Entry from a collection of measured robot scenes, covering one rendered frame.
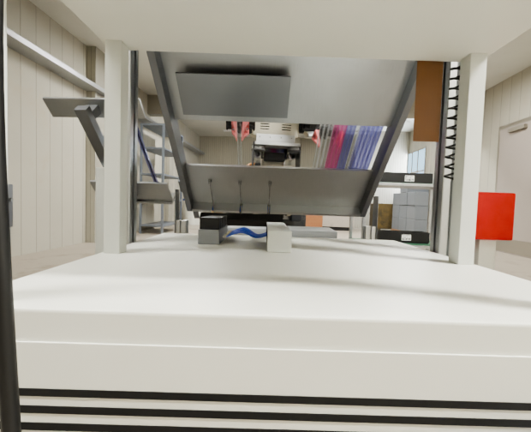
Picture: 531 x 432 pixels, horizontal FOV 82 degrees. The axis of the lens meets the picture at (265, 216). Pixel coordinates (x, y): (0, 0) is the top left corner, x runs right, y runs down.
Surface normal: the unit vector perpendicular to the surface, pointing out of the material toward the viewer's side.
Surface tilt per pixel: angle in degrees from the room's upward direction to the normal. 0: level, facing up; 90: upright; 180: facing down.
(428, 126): 90
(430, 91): 90
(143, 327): 90
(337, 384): 90
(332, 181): 137
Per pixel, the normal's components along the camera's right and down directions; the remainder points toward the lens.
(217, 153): -0.06, 0.04
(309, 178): -0.02, 0.76
